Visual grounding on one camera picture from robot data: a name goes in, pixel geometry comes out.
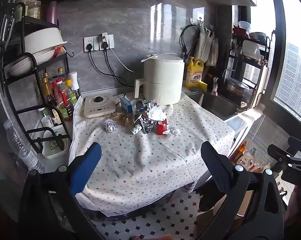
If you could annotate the white laundry detergent bottle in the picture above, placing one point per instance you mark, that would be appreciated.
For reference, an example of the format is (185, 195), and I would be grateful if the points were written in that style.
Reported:
(248, 160)

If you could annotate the white induction cooker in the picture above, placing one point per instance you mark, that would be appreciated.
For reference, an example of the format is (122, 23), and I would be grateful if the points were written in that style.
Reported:
(99, 105)

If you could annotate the black kitchen rack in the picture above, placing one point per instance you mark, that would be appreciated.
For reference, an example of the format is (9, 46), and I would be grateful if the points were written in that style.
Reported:
(23, 80)

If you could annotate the crumpled foil ball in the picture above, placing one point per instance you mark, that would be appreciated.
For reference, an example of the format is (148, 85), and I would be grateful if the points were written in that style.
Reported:
(110, 126)

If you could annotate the yellow detergent bottle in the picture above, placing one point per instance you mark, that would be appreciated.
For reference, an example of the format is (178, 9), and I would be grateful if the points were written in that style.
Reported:
(194, 73)

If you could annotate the white bowl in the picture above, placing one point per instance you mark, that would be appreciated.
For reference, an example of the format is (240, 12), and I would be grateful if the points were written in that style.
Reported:
(28, 63)

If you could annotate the white air fryer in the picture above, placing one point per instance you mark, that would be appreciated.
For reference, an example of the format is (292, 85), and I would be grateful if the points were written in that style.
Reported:
(163, 80)

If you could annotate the white plastic container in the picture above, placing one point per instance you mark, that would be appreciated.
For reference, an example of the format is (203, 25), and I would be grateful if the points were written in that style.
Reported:
(56, 146)

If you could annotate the crumpled white paper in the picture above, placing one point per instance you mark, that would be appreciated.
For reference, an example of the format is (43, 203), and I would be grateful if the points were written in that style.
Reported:
(156, 113)
(172, 130)

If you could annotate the crumpled silver wrapper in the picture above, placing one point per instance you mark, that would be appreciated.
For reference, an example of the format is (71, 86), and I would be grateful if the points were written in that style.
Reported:
(147, 125)

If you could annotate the white wall socket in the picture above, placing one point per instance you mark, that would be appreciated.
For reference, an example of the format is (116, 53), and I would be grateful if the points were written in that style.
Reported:
(110, 40)
(90, 41)

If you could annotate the clear wall hook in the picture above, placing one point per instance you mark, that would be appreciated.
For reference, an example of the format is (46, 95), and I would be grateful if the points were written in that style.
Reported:
(198, 16)

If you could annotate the red carton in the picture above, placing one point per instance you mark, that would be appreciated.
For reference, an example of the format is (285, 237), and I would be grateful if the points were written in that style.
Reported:
(160, 128)

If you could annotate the white toy brick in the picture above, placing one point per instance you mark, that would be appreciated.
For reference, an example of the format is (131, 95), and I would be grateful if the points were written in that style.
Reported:
(136, 129)

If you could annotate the row of condiment bottles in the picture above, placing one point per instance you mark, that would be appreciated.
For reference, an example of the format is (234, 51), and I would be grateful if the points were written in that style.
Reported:
(61, 95)

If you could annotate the orange bottle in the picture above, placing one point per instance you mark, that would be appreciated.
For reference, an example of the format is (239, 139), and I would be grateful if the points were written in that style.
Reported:
(243, 147)

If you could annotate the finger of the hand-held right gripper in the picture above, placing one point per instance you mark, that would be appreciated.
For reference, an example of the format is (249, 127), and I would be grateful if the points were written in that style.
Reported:
(278, 152)

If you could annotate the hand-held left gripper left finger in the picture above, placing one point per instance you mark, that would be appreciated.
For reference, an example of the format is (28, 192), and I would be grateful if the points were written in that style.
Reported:
(86, 167)

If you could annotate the hanging plastic bags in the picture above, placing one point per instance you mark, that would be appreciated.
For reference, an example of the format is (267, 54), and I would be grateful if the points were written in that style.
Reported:
(206, 47)

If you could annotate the glass pot with lid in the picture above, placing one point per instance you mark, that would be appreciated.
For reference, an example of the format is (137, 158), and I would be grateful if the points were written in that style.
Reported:
(238, 87)

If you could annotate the black dish rack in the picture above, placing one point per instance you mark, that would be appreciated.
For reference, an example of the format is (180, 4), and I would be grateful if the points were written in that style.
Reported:
(250, 62)

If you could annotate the white cloth with black trim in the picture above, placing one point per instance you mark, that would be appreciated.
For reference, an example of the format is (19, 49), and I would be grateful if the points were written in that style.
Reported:
(103, 206)

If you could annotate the floral white tablecloth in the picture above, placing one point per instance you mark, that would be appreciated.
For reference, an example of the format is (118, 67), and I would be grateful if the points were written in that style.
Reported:
(145, 160)

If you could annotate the pink bottle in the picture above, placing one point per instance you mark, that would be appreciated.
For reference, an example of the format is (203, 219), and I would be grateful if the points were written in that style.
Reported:
(53, 12)

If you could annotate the large white pot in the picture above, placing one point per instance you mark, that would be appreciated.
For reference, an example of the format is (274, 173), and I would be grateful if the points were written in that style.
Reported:
(44, 40)

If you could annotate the blue medicine box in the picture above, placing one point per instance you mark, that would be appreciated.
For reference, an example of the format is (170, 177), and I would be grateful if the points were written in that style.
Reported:
(126, 105)

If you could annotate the crumpled dark foil wrapper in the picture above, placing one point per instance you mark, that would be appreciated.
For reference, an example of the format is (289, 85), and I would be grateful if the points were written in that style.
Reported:
(145, 105)

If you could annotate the clear water bottle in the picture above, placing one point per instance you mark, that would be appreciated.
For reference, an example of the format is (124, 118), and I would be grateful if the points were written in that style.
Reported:
(23, 147)

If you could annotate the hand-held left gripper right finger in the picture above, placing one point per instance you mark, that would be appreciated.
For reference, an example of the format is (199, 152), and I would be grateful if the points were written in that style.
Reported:
(215, 166)

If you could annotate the torn brown paper pieces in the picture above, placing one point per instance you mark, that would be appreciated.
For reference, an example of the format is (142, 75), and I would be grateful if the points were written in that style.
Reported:
(119, 118)

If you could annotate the steel sink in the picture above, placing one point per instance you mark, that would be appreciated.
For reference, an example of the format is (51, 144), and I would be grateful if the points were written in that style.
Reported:
(219, 105)

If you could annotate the food jars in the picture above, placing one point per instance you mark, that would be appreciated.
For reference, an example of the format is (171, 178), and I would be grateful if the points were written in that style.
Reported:
(30, 2)

